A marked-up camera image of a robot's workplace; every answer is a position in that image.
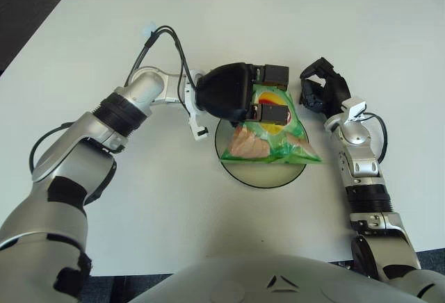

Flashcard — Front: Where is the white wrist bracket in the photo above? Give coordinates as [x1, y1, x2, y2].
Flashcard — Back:
[339, 97, 368, 122]
[182, 69, 209, 142]

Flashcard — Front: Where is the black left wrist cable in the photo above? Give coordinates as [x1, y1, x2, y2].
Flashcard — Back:
[29, 24, 195, 175]

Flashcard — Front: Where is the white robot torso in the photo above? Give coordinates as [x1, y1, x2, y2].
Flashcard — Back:
[128, 254, 418, 303]

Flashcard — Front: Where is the green potato chips bag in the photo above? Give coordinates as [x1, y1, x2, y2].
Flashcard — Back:
[219, 82, 324, 165]

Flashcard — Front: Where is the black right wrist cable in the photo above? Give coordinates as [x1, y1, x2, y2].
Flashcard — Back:
[363, 110, 389, 163]

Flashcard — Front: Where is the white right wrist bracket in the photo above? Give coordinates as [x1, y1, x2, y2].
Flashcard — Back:
[339, 97, 368, 122]

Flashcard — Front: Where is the white plate with black rim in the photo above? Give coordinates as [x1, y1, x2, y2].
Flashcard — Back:
[214, 118, 307, 188]

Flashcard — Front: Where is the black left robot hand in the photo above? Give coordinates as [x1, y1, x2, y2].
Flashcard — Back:
[195, 62, 291, 130]

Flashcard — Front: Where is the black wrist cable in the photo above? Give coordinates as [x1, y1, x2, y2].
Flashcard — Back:
[29, 24, 195, 175]
[363, 110, 389, 163]

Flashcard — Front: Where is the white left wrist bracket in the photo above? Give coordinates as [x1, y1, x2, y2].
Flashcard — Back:
[182, 69, 209, 142]

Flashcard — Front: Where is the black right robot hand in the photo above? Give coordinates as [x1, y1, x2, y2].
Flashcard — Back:
[298, 57, 352, 116]

